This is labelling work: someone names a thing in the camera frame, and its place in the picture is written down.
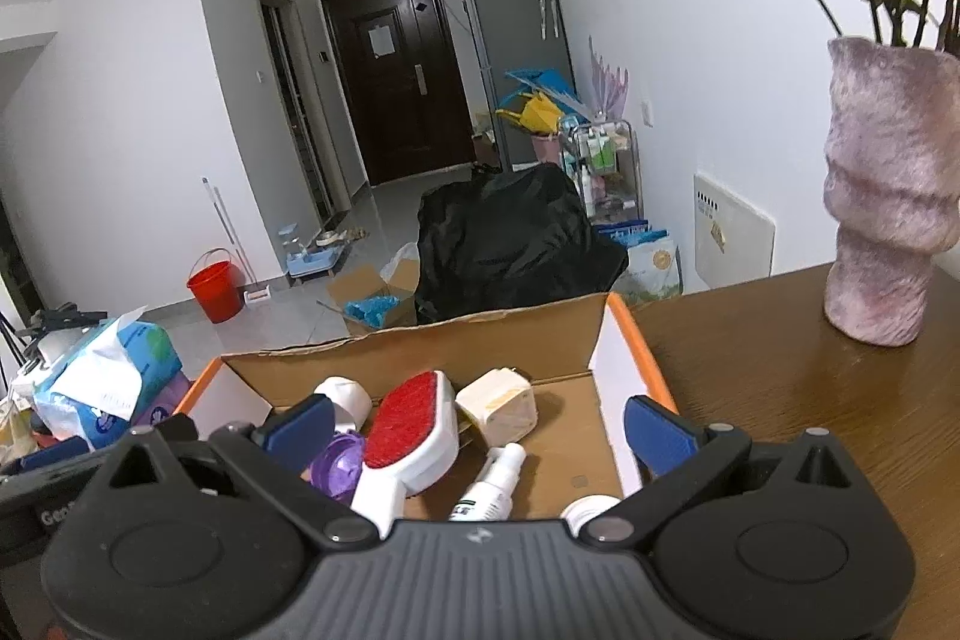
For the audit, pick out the purple round lid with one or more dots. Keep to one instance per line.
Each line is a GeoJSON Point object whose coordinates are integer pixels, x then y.
{"type": "Point", "coordinates": [341, 464]}

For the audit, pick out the white mop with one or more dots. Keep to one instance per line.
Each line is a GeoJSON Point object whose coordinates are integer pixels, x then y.
{"type": "Point", "coordinates": [225, 235]}

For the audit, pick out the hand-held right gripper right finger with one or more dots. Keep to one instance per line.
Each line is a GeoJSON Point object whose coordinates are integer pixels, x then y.
{"type": "Point", "coordinates": [652, 434]}

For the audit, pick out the red cardboard box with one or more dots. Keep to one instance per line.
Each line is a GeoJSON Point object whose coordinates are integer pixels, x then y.
{"type": "Point", "coordinates": [525, 340]}

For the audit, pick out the black bag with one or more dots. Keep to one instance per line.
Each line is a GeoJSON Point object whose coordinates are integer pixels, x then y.
{"type": "Point", "coordinates": [510, 242]}

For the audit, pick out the red and white lint brush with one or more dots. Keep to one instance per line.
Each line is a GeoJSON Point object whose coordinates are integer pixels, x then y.
{"type": "Point", "coordinates": [405, 415]}

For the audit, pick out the dark brown door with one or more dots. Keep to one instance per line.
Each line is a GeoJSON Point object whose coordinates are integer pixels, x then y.
{"type": "Point", "coordinates": [405, 108]}

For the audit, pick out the cream cube box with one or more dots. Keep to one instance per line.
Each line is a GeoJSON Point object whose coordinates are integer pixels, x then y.
{"type": "Point", "coordinates": [499, 411]}

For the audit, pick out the black and white object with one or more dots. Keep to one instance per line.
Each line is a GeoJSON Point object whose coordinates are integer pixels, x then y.
{"type": "Point", "coordinates": [60, 317]}

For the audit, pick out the paper notice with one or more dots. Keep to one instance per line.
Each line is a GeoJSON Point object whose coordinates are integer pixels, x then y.
{"type": "Point", "coordinates": [381, 42]}

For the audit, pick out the open floor carton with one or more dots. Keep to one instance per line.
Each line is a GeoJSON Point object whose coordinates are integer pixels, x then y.
{"type": "Point", "coordinates": [375, 302]}

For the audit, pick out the blue hangers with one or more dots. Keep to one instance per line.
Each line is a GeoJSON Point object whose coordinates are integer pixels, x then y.
{"type": "Point", "coordinates": [544, 81]}

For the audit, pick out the grey fridge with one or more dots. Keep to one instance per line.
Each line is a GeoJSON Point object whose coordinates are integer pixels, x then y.
{"type": "Point", "coordinates": [510, 25]}

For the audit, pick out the side doorway frame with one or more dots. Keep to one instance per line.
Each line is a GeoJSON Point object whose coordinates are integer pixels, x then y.
{"type": "Point", "coordinates": [296, 108]}

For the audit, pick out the purple wall decoration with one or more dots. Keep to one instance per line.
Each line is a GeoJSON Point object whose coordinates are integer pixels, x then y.
{"type": "Point", "coordinates": [607, 85]}

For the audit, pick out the pink ribbed vase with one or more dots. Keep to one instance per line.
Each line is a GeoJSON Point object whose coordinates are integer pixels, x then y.
{"type": "Point", "coordinates": [885, 197]}

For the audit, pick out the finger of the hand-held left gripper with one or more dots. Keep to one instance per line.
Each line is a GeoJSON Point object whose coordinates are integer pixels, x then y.
{"type": "Point", "coordinates": [49, 454]}

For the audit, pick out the rolling cart with bottles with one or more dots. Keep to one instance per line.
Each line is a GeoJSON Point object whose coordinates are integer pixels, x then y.
{"type": "Point", "coordinates": [604, 168]}

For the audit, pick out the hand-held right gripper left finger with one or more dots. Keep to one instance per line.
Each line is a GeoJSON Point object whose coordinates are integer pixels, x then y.
{"type": "Point", "coordinates": [304, 426]}

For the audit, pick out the blue tissue pack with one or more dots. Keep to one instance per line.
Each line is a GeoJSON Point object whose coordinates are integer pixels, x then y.
{"type": "Point", "coordinates": [142, 355]}

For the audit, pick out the white tape roll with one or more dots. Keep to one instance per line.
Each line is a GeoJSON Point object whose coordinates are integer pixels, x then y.
{"type": "Point", "coordinates": [349, 396]}

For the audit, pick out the red bucket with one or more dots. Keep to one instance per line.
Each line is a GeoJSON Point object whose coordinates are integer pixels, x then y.
{"type": "Point", "coordinates": [215, 291]}

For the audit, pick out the white round lid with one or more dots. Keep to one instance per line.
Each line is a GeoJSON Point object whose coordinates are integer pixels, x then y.
{"type": "Point", "coordinates": [589, 509]}

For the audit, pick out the white spray bottle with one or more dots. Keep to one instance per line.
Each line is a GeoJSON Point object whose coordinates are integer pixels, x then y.
{"type": "Point", "coordinates": [495, 479]}

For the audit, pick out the blue pet feeder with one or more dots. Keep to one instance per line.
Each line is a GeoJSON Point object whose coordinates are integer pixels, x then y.
{"type": "Point", "coordinates": [307, 257]}

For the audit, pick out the white wall socket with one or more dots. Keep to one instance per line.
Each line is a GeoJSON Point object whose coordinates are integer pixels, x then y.
{"type": "Point", "coordinates": [647, 114]}

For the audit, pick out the white sack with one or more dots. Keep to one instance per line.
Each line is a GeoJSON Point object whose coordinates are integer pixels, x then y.
{"type": "Point", "coordinates": [652, 269]}

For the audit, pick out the white wall heater panel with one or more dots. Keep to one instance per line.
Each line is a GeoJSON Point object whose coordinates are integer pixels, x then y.
{"type": "Point", "coordinates": [739, 235]}

